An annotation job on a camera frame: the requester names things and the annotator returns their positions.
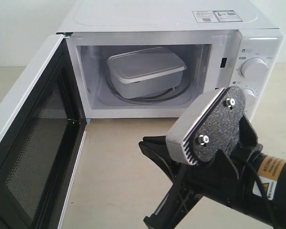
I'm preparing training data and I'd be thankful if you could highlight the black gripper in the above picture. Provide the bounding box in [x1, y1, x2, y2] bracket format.
[138, 115, 265, 223]

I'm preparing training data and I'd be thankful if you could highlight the white control knob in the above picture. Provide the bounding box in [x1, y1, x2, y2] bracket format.
[243, 89, 255, 103]
[240, 57, 268, 80]

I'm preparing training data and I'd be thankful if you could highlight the upper white control knob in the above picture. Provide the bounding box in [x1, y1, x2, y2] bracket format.
[240, 57, 268, 80]

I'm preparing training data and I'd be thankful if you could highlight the white microwave oven body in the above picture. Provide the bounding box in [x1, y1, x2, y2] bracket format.
[57, 0, 284, 119]

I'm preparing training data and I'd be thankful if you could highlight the white microwave door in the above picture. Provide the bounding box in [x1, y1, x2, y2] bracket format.
[0, 34, 86, 229]

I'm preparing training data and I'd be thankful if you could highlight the lower white control knob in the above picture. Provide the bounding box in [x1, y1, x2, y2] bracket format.
[243, 89, 255, 103]

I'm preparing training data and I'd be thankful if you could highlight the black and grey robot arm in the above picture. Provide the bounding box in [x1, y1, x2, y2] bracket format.
[139, 117, 286, 229]

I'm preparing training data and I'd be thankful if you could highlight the white plastic lidded container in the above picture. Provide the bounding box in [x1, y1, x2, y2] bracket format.
[107, 47, 187, 99]

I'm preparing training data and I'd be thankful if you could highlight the glass turntable plate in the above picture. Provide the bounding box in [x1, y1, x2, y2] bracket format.
[105, 72, 193, 105]

